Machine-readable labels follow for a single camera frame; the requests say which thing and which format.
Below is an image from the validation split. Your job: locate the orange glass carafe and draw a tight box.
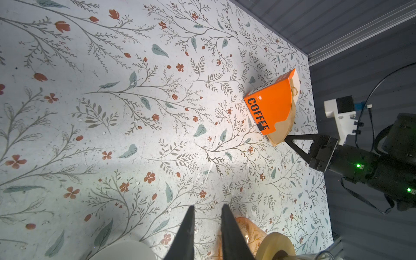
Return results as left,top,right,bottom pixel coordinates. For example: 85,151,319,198
217,217,267,260

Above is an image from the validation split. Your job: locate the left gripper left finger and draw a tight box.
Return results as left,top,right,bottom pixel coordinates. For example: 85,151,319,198
164,206,195,260

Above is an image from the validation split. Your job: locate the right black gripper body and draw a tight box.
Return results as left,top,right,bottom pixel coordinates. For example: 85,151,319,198
309,134,379,182

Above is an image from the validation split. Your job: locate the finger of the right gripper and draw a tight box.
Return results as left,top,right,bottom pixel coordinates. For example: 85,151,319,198
284,138,317,164
286,134,325,143

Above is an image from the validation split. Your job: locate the orange coffee filter box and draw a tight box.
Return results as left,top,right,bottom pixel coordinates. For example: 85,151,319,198
244,69,300,135

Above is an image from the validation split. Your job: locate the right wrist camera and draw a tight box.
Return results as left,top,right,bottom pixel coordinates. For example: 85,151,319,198
324,95,358,145

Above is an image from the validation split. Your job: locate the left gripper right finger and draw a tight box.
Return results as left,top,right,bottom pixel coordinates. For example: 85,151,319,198
221,204,255,260

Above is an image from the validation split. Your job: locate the clear frosted glass carafe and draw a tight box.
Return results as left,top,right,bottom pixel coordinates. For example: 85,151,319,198
91,240,157,260

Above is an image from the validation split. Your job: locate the wooden dripper ring stand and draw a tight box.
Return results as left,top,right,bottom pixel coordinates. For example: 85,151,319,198
255,232,296,260

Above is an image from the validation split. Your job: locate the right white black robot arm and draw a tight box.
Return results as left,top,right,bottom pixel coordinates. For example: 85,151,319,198
285,113,416,214

